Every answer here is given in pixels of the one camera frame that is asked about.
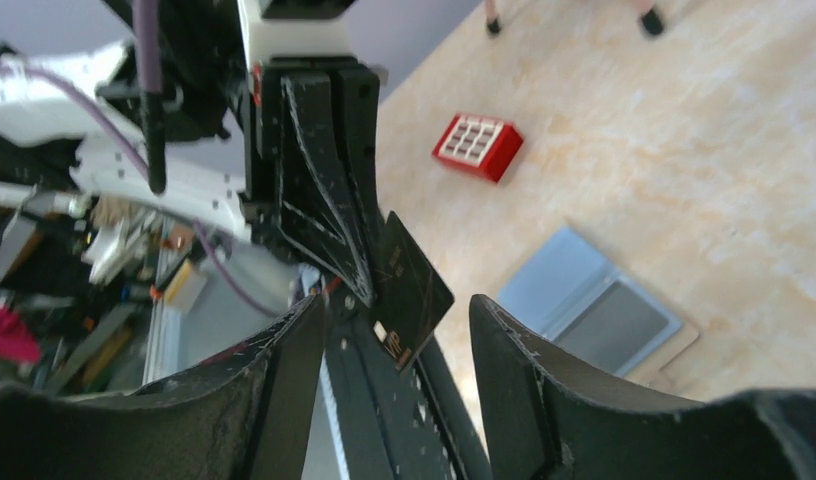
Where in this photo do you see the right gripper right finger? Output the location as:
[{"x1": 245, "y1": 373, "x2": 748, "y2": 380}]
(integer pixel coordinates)
[{"x1": 469, "y1": 295, "x2": 816, "y2": 479}]

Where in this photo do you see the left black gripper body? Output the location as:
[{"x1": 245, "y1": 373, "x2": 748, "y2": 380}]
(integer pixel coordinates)
[{"x1": 236, "y1": 57, "x2": 382, "y2": 265}]

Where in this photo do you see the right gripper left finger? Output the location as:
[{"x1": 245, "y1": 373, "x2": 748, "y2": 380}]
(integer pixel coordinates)
[{"x1": 0, "y1": 296, "x2": 326, "y2": 479}]

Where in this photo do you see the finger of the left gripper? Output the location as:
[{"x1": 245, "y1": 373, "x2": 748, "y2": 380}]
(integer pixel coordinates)
[{"x1": 275, "y1": 69, "x2": 381, "y2": 306}]

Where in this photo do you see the grey card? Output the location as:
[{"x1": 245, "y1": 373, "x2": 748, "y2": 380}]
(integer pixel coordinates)
[{"x1": 554, "y1": 282, "x2": 676, "y2": 376}]

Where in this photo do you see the black gold VIP card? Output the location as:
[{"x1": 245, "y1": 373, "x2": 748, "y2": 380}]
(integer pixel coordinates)
[{"x1": 370, "y1": 211, "x2": 454, "y2": 372}]

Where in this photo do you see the beige card holder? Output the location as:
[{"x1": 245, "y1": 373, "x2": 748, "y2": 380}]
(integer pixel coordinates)
[{"x1": 497, "y1": 227, "x2": 699, "y2": 389}]

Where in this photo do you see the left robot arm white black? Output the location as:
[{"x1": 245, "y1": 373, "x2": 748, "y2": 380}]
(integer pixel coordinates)
[{"x1": 0, "y1": 1, "x2": 381, "y2": 305}]

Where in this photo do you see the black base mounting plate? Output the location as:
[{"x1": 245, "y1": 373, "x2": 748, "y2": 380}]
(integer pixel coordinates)
[{"x1": 320, "y1": 279, "x2": 492, "y2": 479}]

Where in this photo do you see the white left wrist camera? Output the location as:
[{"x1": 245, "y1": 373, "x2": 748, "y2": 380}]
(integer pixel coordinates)
[{"x1": 237, "y1": 0, "x2": 352, "y2": 70}]

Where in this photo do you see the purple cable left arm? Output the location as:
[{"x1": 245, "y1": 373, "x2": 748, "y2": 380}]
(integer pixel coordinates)
[{"x1": 0, "y1": 0, "x2": 283, "y2": 319}]

